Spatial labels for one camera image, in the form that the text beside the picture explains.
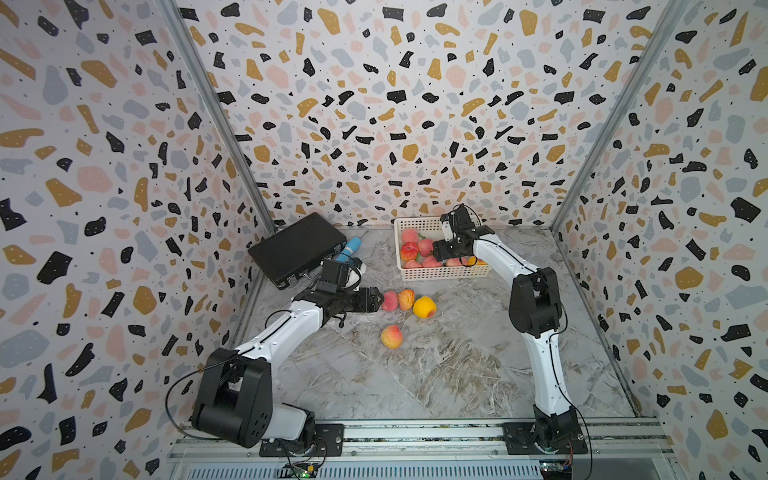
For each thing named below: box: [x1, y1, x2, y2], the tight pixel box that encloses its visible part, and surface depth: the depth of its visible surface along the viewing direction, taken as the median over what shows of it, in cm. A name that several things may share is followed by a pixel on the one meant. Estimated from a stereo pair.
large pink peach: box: [419, 239, 433, 257], surface depth 112 cm
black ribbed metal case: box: [248, 212, 348, 290], surface depth 112 cm
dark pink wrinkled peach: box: [382, 291, 399, 312], surface depth 97 cm
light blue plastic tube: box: [336, 236, 363, 263], surface depth 114 cm
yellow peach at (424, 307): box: [413, 295, 437, 319], surface depth 95 cm
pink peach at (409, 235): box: [401, 228, 419, 243], surface depth 116 cm
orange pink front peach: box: [381, 324, 403, 349], surface depth 89 cm
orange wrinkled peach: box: [398, 289, 416, 311], surface depth 97 cm
